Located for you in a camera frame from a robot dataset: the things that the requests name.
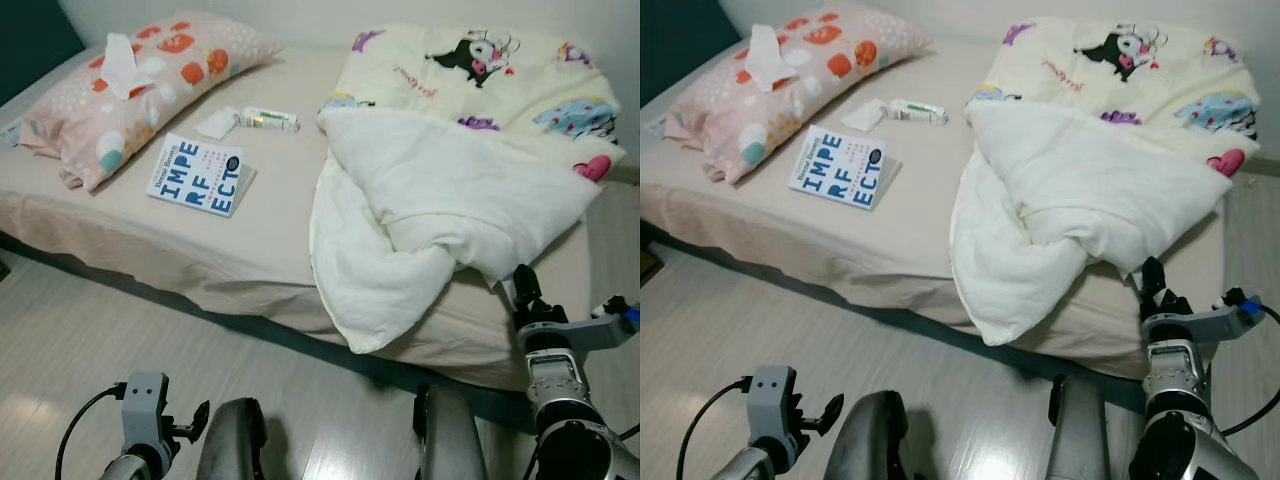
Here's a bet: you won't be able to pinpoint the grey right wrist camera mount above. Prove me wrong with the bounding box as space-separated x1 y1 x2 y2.
515 297 641 353
1143 290 1266 346

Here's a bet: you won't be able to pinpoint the cream cartoon print duvet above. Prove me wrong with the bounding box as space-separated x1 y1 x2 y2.
308 22 628 356
950 15 1263 348

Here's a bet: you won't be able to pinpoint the pink pillow orange patches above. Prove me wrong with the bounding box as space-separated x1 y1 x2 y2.
663 3 926 186
18 10 283 191

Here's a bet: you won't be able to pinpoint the white book blue letters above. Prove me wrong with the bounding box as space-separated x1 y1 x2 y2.
146 132 257 218
788 124 899 211

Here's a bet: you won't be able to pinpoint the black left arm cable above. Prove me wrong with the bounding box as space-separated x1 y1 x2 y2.
677 377 753 480
55 383 129 480

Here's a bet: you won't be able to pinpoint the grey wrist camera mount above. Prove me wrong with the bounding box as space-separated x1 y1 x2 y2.
515 297 641 353
1143 290 1266 346
748 365 796 446
122 372 169 451

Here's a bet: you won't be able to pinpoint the beige sheeted bed mattress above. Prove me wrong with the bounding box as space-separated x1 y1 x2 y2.
640 35 1256 386
0 42 641 393

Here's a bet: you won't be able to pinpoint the grey left robot leg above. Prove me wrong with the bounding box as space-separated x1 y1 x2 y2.
825 390 913 480
195 398 269 480

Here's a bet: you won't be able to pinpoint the small white tissue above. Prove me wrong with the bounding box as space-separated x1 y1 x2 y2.
195 107 241 139
842 98 888 132

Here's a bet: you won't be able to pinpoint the large white tissue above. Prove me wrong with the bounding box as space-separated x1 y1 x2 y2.
98 33 166 101
745 25 811 93

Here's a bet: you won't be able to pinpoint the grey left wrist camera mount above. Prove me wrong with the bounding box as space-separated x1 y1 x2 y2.
122 372 169 451
748 365 796 446

